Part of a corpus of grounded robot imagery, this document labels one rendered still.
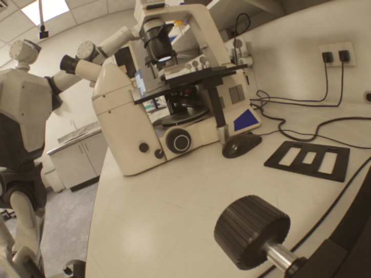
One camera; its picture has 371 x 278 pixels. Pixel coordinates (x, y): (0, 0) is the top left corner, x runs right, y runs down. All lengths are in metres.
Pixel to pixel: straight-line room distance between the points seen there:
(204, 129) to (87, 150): 2.31
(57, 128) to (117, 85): 2.99
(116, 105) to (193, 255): 0.35
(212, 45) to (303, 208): 0.52
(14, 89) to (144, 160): 0.43
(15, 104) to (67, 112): 2.76
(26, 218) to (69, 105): 2.74
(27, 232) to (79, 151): 2.08
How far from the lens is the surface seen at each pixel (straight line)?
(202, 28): 0.61
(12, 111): 0.56
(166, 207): 0.31
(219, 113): 0.43
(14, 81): 0.57
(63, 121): 3.32
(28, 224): 0.72
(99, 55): 0.72
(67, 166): 2.82
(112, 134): 0.44
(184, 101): 0.51
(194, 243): 0.24
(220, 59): 0.61
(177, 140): 0.42
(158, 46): 0.54
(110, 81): 0.44
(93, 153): 2.66
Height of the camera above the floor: 0.93
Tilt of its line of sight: 17 degrees down
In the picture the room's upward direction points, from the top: 18 degrees counter-clockwise
